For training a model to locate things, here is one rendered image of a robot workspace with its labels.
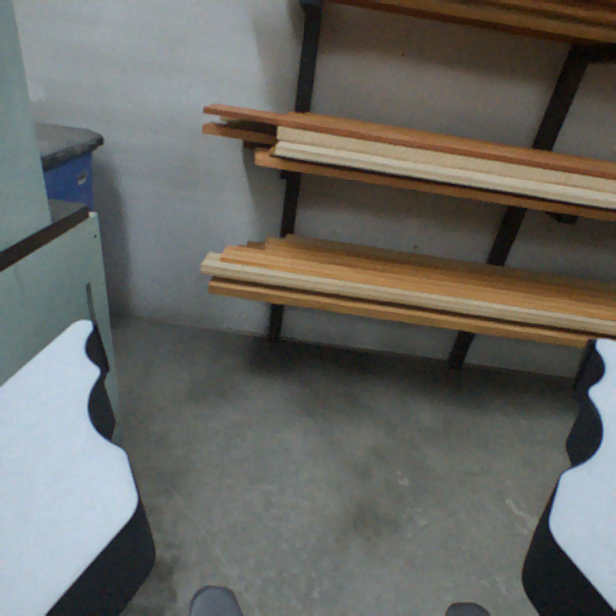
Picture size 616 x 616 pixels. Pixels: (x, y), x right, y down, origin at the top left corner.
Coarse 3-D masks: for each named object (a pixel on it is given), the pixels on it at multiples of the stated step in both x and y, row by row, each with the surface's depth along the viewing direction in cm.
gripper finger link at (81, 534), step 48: (96, 336) 11; (48, 384) 9; (96, 384) 9; (0, 432) 7; (48, 432) 7; (96, 432) 7; (0, 480) 7; (48, 480) 7; (96, 480) 7; (0, 528) 6; (48, 528) 6; (96, 528) 6; (144, 528) 6; (0, 576) 5; (48, 576) 5; (96, 576) 6; (144, 576) 7
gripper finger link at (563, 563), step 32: (608, 352) 10; (576, 384) 11; (608, 384) 9; (608, 416) 8; (576, 448) 9; (608, 448) 7; (576, 480) 7; (608, 480) 7; (544, 512) 7; (576, 512) 6; (608, 512) 6; (544, 544) 6; (576, 544) 6; (608, 544) 6; (544, 576) 6; (576, 576) 6; (608, 576) 5; (544, 608) 6; (576, 608) 6; (608, 608) 5
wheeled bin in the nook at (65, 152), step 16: (48, 128) 152; (64, 128) 157; (80, 128) 163; (48, 144) 137; (64, 144) 144; (80, 144) 151; (96, 144) 161; (48, 160) 132; (64, 160) 144; (80, 160) 160; (48, 176) 141; (64, 176) 151; (80, 176) 163; (48, 192) 143; (64, 192) 153; (80, 192) 165
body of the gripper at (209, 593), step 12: (204, 588) 5; (216, 588) 5; (228, 588) 5; (192, 600) 5; (204, 600) 5; (216, 600) 5; (228, 600) 5; (192, 612) 5; (204, 612) 5; (216, 612) 5; (228, 612) 5; (240, 612) 5; (456, 612) 5; (468, 612) 5; (480, 612) 5
